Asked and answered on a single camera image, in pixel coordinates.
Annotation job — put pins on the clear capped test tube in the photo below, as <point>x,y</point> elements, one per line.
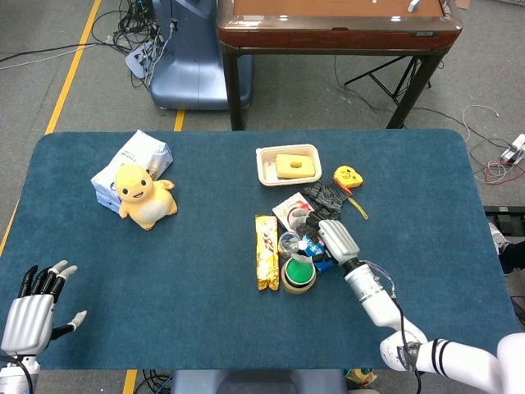
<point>302,245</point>

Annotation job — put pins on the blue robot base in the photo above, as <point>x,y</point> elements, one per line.
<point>193,78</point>

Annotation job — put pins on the yellow plush dinosaur toy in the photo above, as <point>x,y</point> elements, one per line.
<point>139,193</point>

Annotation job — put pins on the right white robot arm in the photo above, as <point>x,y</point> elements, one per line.
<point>381,305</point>

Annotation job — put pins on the beige plastic food container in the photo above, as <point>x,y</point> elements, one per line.
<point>266,174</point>

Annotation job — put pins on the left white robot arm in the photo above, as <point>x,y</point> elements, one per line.
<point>14,375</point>

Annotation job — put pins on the grey robot torso base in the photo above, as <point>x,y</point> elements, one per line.
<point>258,383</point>

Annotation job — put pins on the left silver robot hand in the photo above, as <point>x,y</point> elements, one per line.
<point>28,324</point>

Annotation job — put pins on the white tissue pack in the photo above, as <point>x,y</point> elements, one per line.
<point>139,152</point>

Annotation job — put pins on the yellow sponge block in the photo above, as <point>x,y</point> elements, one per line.
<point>287,169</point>

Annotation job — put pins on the clear glass jar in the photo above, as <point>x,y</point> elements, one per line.
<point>286,241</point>

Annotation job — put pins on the green ball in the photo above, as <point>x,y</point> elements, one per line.
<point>300,273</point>

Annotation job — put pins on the white power strip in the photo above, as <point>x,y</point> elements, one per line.
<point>139,59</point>
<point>514,149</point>

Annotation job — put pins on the grey knitted glove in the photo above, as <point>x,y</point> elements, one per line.
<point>328,197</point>

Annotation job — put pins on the yellow packing tape roll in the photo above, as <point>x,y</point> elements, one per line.
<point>299,290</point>

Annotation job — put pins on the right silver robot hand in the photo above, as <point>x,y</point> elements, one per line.
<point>338,242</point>

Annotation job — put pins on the white blue mahjong tile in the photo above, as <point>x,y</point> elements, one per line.
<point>414,5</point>

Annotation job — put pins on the golden foil snack package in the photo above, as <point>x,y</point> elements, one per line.
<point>266,250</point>

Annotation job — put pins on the blue table cloth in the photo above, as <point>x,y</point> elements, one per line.
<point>205,320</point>

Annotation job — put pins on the brown mahjong table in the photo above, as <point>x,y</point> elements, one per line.
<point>340,35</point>

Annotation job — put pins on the yellow tape measure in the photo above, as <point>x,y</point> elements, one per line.
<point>346,175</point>

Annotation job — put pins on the blue Oreo cookie box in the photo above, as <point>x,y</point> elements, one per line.
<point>286,209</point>

